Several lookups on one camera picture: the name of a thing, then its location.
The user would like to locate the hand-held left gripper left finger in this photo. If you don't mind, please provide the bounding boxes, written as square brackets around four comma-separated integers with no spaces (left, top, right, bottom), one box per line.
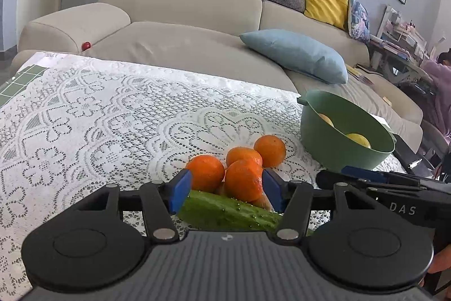
[74,169,194,244]

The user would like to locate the green cucumber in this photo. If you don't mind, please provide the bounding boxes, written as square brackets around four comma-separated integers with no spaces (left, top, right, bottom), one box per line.
[178,190,314,237]

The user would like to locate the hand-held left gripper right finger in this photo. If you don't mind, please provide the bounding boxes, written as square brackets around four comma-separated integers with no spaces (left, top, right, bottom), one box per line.
[261,168,379,241]

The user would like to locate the beige sofa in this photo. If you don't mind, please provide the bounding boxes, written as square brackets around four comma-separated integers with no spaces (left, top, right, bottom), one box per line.
[12,0,423,148]

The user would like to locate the light blue pillow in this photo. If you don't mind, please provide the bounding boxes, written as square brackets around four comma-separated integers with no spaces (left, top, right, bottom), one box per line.
[240,29,349,85]

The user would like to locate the books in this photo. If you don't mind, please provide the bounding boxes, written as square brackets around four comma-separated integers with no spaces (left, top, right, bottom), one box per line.
[347,64,375,84]

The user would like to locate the person's right forearm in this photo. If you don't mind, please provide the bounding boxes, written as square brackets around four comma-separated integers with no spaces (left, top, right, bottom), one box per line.
[427,245,451,275]

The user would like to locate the green plastic bowl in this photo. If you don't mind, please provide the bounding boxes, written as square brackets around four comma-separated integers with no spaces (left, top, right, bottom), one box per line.
[297,89,396,173]

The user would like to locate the floral print pillow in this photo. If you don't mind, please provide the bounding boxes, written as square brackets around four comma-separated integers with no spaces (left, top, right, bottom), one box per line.
[348,0,370,44]

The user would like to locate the white lace tablecloth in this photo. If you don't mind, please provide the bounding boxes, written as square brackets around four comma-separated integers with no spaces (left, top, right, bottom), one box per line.
[0,52,409,298]

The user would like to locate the grey chair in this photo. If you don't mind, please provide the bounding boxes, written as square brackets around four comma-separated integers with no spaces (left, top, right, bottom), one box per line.
[419,119,451,179]

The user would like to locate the yellow lemon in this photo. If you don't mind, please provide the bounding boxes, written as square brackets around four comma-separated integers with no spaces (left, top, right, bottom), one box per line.
[345,133,372,149]

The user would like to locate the cluttered white desk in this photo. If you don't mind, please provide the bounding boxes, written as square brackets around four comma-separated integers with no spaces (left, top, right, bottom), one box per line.
[368,5,437,86]

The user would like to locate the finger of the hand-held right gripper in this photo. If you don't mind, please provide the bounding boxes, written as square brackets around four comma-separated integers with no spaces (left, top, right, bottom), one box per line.
[341,165,423,187]
[316,169,375,190]

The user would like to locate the orange tangerine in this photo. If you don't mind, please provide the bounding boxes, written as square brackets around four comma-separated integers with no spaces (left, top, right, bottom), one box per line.
[185,155,226,192]
[224,160,265,203]
[225,147,264,168]
[254,135,287,168]

